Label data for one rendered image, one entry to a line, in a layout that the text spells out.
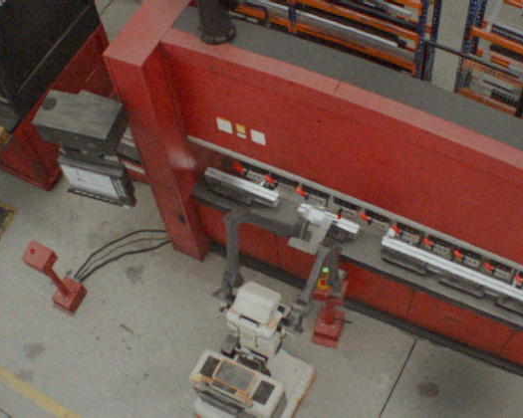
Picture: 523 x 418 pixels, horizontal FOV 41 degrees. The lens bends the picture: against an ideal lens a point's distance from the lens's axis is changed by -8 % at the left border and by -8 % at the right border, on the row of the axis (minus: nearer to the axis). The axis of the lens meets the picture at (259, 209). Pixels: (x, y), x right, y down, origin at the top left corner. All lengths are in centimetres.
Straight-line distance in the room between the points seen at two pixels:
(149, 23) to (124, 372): 265
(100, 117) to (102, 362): 214
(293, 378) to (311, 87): 218
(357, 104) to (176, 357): 264
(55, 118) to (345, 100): 162
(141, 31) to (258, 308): 160
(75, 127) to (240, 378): 171
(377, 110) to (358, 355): 234
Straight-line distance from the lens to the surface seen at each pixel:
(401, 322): 542
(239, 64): 369
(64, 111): 420
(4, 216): 637
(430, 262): 461
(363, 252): 470
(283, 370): 504
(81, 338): 568
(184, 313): 556
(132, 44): 390
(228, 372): 441
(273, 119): 398
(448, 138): 345
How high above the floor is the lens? 510
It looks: 61 degrees down
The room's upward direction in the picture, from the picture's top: 9 degrees counter-clockwise
